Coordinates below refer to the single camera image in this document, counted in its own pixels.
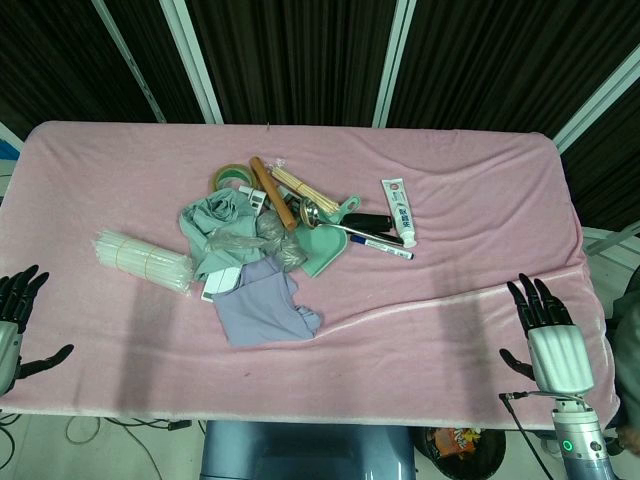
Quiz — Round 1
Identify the black trash bin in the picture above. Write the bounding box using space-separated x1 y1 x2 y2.
423 425 508 480

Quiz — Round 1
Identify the clear tape roll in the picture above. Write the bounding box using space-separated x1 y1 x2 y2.
209 161 255 191

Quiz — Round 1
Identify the crumpled clear plastic bag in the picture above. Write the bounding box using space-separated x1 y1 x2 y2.
203 209 304 273

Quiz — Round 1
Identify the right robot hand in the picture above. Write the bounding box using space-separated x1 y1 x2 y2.
499 272 596 395

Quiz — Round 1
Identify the wooden rolling pin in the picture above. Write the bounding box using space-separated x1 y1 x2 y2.
248 155 298 232

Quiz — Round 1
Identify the green plastic dustpan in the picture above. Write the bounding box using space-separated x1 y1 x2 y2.
293 194 362 278

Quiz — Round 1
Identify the black rectangular case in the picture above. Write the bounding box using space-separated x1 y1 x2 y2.
341 211 394 234

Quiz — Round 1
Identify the blue white marker pen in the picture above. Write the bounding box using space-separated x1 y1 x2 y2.
348 233 415 262

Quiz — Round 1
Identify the black cable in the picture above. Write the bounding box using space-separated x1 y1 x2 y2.
498 391 586 441

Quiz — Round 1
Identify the sage green cloth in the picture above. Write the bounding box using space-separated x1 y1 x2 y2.
178 183 263 284

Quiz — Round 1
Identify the bundle of white straws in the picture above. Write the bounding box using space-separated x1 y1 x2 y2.
92 228 193 300

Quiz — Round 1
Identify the lavender cloth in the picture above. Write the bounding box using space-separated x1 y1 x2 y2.
212 255 324 349

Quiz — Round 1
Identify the pink table cloth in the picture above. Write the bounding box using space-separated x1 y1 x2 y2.
0 119 626 431

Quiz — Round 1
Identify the white box with dark squares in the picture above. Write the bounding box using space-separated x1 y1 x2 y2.
237 183 268 210

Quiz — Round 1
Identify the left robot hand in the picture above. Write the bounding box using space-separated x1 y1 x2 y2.
0 264 75 397

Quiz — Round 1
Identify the bundle of wooden skewers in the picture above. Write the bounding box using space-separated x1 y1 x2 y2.
268 165 343 213

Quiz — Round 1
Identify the metal ladle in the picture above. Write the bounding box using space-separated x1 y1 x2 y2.
299 196 404 246

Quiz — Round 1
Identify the white green small box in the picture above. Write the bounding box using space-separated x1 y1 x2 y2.
199 266 242 303

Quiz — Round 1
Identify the white toothpaste tube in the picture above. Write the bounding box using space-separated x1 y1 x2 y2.
380 177 418 249

